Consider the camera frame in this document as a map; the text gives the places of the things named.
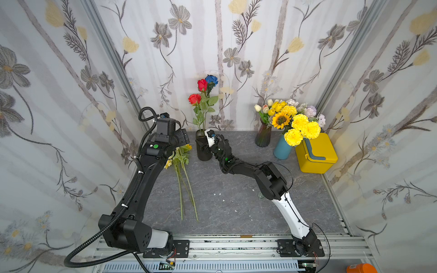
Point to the yellow poppy flower stem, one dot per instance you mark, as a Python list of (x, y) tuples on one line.
[(179, 179)]

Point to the yellow lidded box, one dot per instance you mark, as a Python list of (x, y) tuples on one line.
[(316, 156)]

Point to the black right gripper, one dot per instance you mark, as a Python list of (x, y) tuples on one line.
[(216, 141)]

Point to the red rose bouquet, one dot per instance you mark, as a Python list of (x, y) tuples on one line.
[(202, 101)]

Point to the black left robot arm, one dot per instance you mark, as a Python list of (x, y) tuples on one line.
[(124, 228)]

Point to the teal vase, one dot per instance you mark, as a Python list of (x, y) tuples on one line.
[(282, 150)]

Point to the dark glass vase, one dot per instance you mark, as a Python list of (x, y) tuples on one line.
[(263, 136)]

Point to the yellow rose bunch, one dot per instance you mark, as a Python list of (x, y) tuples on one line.
[(182, 155)]

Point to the orange object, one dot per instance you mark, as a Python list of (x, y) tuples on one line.
[(361, 268)]

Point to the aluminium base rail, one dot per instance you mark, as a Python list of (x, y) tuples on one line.
[(250, 254)]

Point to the yellow marigold bouquet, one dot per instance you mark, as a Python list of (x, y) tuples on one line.
[(301, 128)]

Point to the black vase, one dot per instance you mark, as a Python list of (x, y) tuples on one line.
[(202, 147)]

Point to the mixed tulip sunflower bouquet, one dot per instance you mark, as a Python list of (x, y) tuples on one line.
[(279, 114)]

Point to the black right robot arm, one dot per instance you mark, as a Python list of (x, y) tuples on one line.
[(273, 186)]

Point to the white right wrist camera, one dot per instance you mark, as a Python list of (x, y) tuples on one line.
[(211, 136)]

